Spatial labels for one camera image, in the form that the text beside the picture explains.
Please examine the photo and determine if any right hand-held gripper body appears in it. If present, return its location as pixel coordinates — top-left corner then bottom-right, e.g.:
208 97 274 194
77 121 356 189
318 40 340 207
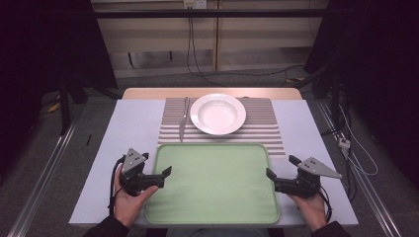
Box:
275 156 343 199

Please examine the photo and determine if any black horizontal bar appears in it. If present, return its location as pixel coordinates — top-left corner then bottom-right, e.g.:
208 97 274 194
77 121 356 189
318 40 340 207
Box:
93 9 329 20

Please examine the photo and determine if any right hand-held gripper cable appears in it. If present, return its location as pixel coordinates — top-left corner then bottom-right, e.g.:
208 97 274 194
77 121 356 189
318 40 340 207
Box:
316 186 334 225

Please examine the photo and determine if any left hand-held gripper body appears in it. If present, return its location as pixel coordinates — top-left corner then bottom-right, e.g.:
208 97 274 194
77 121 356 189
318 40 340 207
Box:
119 147 165 198

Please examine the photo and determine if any black metal stand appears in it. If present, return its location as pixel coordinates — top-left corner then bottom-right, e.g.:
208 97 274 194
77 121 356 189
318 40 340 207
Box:
57 70 124 136
294 63 342 124

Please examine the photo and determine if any aluminium floor rail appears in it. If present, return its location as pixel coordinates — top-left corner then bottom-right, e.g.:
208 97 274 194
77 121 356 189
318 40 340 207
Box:
316 98 403 237
7 113 85 237

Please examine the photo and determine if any person's left hand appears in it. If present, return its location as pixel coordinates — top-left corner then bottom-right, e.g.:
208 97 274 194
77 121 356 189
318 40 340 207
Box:
113 168 160 229

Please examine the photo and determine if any white deep plate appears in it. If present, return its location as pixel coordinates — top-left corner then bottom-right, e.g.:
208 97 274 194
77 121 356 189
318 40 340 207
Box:
189 93 247 136

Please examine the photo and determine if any person's right hand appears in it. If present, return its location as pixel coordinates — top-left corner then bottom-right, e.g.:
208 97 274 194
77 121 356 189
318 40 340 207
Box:
286 192 328 233

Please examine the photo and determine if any grey striped placemat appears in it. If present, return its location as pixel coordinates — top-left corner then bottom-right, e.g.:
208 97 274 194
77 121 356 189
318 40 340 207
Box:
157 97 287 157

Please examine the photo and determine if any black hanging cable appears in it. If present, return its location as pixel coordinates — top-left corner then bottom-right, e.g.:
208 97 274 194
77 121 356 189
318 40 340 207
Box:
186 17 305 88

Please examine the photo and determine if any hand-held gripper cable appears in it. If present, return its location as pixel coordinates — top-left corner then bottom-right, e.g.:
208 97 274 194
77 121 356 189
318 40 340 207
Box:
108 155 127 216
316 186 334 225

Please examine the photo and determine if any left hand-held gripper cable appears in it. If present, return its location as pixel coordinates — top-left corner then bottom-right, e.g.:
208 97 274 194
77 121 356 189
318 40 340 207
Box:
108 155 127 216

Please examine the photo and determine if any white wall socket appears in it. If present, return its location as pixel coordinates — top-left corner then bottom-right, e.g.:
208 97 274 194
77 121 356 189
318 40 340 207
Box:
183 0 209 10

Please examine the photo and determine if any silver table knife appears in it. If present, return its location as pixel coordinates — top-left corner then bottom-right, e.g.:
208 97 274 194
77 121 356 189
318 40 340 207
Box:
178 96 191 143

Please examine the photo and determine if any light green tray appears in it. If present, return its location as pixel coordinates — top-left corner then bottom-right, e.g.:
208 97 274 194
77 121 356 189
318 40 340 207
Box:
144 142 282 226

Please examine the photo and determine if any white cable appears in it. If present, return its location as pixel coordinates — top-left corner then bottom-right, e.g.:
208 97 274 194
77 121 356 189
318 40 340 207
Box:
338 104 379 177

